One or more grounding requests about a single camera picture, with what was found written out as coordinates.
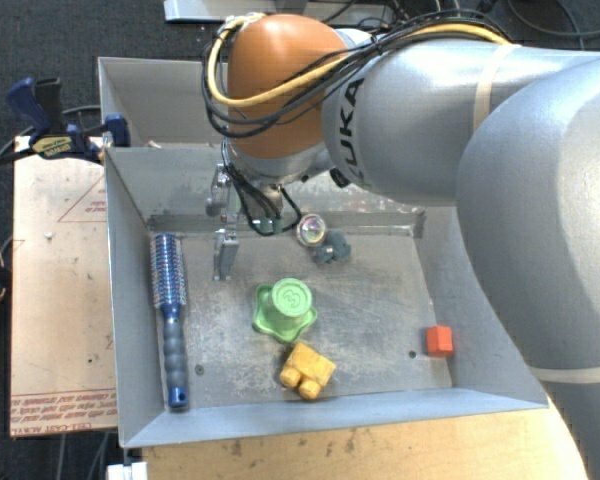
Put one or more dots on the green star-rimmed cup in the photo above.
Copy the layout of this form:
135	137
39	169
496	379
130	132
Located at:
290	300

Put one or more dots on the blue hairbrush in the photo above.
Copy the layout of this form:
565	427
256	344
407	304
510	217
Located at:
169	278

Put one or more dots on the grey-green toy animal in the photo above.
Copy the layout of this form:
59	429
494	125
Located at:
334	249

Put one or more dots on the grey metal bin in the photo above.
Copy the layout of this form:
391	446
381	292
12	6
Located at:
370	298

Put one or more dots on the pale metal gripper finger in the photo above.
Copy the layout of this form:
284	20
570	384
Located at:
216	263
228	260

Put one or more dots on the brown cardboard board red print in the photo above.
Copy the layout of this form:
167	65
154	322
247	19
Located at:
60	293

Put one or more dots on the yellow toy block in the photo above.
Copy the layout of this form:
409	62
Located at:
311	365

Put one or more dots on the orange-red cube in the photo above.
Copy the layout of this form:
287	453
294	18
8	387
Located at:
439	341

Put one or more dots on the clear glass ball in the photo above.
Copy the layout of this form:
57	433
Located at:
311	229

